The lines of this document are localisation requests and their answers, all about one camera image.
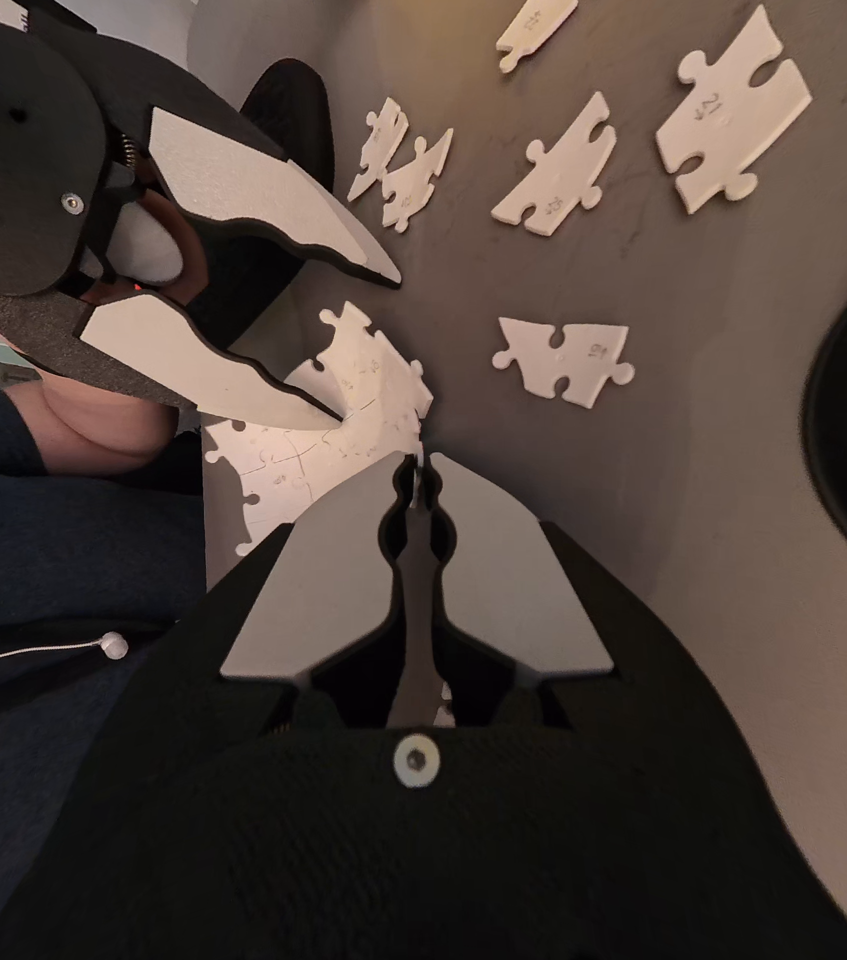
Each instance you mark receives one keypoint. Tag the white puzzle piece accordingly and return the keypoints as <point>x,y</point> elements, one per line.
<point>421,483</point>
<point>443,708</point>

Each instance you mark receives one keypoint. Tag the assembled white puzzle section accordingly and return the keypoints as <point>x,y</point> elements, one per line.
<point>356,390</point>

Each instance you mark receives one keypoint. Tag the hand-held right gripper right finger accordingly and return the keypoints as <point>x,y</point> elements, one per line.
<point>521,600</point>

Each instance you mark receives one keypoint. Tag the scattered loose puzzle pieces group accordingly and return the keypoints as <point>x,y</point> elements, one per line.
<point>566,360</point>

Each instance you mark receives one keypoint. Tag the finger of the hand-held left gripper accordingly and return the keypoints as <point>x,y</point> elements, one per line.
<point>184,353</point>
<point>259,188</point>

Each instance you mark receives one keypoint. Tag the person's left forearm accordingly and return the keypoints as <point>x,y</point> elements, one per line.
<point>94,428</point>

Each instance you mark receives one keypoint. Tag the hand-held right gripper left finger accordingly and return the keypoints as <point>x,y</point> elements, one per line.
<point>319,600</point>

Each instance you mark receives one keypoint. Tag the person's left hand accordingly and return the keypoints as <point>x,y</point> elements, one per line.
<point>197,255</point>

